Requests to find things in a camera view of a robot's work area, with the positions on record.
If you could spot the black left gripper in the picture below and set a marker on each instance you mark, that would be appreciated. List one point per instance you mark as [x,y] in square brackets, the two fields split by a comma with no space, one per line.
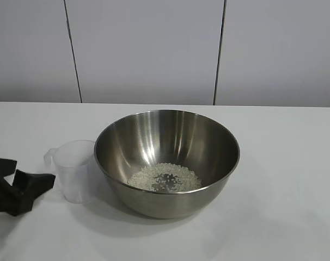
[0,167]

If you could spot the translucent plastic measuring cup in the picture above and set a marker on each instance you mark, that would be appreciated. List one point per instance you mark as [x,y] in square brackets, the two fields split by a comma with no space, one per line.
[72,174]

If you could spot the white uncooked rice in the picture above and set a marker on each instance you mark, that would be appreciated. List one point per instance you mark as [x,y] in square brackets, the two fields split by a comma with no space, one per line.
[143,179]

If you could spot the stainless steel mixing bowl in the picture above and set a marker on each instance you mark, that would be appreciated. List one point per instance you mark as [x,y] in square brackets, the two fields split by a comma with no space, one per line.
[167,201]

